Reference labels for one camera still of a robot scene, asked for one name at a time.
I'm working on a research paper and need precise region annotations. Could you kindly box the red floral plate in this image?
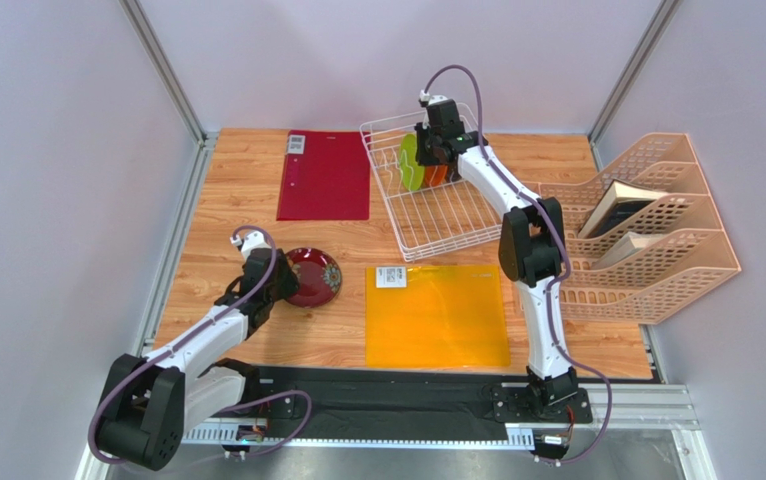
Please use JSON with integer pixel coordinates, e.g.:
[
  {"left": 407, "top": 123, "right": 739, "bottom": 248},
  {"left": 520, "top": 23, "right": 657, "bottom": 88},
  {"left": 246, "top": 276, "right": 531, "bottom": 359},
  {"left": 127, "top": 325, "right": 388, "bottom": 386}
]
[{"left": 286, "top": 247, "right": 343, "bottom": 308}]

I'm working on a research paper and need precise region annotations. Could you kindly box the green plastic plate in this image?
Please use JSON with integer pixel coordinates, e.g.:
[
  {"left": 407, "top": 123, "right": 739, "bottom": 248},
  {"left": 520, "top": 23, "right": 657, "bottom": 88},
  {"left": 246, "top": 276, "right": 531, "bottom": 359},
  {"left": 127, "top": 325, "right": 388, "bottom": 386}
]
[{"left": 397, "top": 134, "right": 425, "bottom": 192}]

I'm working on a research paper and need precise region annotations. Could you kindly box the white wire dish rack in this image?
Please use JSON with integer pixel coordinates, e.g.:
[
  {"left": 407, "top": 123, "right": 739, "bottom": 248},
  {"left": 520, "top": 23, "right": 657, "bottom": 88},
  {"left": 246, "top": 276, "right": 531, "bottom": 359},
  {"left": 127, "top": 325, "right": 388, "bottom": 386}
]
[{"left": 359, "top": 111, "right": 501, "bottom": 262}]

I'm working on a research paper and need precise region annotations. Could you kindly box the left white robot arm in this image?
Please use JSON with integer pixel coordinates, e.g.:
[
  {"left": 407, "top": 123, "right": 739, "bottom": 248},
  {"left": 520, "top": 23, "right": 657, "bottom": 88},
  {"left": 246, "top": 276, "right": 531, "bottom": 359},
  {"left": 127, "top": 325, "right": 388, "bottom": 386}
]
[{"left": 88, "top": 247, "right": 300, "bottom": 471}]

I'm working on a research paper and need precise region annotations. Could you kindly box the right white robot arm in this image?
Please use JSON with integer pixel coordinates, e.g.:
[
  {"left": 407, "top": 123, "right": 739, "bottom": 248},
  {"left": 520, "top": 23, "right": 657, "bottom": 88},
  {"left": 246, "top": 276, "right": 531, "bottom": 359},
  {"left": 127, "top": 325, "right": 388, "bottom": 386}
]
[{"left": 415, "top": 93, "right": 578, "bottom": 418}]

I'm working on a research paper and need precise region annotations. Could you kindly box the orange plastic plate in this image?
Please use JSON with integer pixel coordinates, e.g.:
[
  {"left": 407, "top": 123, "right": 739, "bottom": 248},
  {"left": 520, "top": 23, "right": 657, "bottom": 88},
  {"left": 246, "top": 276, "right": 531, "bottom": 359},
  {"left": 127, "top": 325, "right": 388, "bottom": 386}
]
[{"left": 423, "top": 165, "right": 448, "bottom": 188}]

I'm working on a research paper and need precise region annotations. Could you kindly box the white barcode label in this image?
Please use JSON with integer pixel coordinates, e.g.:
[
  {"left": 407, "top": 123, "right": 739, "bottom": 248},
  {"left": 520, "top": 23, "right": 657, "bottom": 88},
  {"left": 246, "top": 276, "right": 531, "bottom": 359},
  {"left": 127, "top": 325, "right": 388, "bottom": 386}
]
[{"left": 374, "top": 266, "right": 408, "bottom": 289}]

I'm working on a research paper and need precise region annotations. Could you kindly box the red mat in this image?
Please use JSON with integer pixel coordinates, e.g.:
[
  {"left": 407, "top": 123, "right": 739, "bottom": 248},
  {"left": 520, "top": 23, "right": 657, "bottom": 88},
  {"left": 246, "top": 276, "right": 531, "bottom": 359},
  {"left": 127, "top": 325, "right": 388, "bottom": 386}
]
[{"left": 276, "top": 130, "right": 370, "bottom": 221}]

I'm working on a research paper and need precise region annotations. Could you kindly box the white label on red mat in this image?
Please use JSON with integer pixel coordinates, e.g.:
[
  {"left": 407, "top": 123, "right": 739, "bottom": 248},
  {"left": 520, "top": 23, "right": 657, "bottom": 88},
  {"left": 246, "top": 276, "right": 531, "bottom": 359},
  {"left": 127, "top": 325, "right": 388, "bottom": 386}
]
[{"left": 286, "top": 133, "right": 306, "bottom": 155}]

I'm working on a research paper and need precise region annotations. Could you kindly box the orange mat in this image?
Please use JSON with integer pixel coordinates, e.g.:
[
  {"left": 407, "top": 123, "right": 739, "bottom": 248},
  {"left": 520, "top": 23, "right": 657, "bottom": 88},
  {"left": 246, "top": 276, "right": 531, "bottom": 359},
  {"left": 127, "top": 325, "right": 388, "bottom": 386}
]
[{"left": 365, "top": 265, "right": 511, "bottom": 370}]

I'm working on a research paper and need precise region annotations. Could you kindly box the black cover book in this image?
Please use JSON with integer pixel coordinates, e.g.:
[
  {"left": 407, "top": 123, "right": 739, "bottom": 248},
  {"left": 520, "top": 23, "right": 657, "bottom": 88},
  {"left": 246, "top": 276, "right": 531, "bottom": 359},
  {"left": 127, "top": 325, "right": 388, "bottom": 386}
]
[{"left": 578, "top": 180, "right": 668, "bottom": 239}]

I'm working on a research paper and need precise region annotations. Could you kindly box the tan book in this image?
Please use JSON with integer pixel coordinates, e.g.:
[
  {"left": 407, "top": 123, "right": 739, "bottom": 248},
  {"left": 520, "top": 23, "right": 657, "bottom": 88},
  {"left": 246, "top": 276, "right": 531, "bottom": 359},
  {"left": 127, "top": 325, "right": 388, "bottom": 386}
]
[{"left": 591, "top": 232, "right": 665, "bottom": 270}]

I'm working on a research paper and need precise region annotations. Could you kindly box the beige plastic file organizer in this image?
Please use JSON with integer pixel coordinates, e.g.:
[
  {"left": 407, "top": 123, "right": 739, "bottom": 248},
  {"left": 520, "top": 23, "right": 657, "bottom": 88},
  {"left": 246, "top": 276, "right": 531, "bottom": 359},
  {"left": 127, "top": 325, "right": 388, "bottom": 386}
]
[{"left": 536, "top": 133, "right": 741, "bottom": 325}]

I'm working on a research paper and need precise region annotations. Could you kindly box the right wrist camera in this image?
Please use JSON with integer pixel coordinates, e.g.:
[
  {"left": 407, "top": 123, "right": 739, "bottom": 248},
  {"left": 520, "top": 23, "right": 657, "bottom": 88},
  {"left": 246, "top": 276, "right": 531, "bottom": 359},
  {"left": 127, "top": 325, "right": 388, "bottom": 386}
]
[{"left": 418, "top": 90, "right": 449, "bottom": 108}]

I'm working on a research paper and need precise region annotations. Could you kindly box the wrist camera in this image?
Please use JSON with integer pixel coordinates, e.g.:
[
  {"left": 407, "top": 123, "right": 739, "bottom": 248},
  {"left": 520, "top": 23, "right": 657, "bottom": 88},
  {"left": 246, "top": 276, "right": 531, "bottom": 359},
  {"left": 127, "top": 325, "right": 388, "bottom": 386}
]
[
  {"left": 230, "top": 229, "right": 272, "bottom": 260},
  {"left": 418, "top": 90, "right": 449, "bottom": 108}
]

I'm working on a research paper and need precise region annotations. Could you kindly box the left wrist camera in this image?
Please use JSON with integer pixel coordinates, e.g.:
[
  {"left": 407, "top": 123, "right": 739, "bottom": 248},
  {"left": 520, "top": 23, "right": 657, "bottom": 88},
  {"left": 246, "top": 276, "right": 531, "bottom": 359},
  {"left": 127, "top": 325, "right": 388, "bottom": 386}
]
[{"left": 230, "top": 229, "right": 272, "bottom": 260}]

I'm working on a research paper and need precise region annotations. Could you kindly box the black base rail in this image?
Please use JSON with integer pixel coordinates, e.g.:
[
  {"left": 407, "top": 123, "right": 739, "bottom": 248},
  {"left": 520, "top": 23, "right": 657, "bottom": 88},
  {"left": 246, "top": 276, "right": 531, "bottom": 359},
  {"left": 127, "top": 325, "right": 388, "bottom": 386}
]
[{"left": 228, "top": 366, "right": 594, "bottom": 441}]

